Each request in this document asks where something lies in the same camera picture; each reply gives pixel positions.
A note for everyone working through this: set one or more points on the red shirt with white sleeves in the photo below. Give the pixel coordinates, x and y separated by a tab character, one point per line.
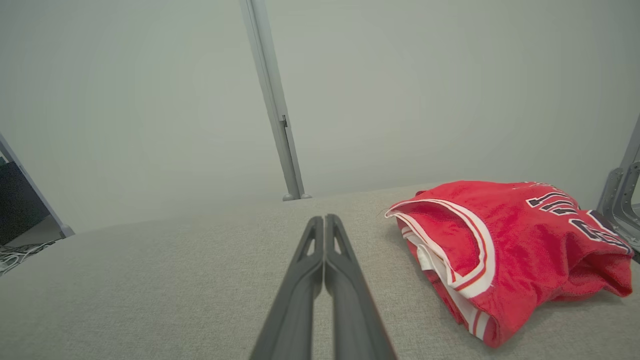
525	250

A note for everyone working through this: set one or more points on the grey metal partition post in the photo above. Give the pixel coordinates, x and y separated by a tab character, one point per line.
272	90

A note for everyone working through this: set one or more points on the grey metal frame bracket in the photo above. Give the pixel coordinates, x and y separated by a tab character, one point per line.
620	200

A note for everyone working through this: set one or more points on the grey partition end post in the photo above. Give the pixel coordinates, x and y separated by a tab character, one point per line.
37	192

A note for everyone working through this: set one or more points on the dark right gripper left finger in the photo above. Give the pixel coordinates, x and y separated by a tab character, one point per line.
295	310

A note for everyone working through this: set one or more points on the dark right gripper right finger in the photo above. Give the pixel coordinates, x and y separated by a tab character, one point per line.
355	315

